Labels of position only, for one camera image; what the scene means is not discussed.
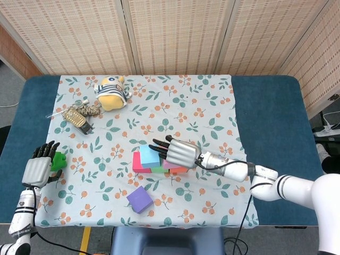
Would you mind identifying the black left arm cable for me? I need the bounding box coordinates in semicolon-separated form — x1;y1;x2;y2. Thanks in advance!
28;185;92;255

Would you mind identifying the braided rope toy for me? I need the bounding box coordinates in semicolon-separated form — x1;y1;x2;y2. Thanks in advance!
62;103;103;117

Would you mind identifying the white shoe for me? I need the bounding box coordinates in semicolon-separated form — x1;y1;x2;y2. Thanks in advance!
316;143;330;163

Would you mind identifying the purple foam cube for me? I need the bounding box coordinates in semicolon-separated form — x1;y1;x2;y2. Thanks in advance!
126;185;155;214

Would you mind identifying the pink foam cube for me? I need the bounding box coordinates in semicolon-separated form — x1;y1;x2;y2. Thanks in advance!
161;158;181;170

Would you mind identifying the blue foam cube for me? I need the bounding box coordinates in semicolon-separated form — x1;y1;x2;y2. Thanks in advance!
139;144;162;169

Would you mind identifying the red foam cube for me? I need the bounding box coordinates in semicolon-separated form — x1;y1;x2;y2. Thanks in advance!
132;151;152;174

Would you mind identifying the yellow striped plush toy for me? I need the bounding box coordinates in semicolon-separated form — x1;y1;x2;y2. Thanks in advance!
94;75;133;112

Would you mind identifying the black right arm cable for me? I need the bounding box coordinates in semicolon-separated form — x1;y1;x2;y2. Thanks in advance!
196;158;253;255

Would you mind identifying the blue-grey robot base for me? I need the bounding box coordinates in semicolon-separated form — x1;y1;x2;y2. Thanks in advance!
110;227;225;255

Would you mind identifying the floral print tablecloth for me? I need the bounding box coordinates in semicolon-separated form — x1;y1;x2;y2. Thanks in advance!
28;74;260;230

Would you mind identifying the green tin can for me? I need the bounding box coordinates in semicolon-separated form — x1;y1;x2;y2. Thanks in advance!
64;109;94;135

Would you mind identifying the green toy building block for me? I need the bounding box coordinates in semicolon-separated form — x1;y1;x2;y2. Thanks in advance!
49;151;67;172

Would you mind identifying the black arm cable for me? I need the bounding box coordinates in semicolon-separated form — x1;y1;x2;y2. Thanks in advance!
196;158;253;255
28;185;92;255

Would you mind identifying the woven folding screen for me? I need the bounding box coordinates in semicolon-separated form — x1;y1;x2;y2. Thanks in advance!
0;0;340;117

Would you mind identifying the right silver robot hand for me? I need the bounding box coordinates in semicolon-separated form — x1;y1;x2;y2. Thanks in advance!
148;134;202;170

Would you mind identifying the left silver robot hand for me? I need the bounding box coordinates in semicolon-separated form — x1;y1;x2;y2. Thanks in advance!
21;140;63;189

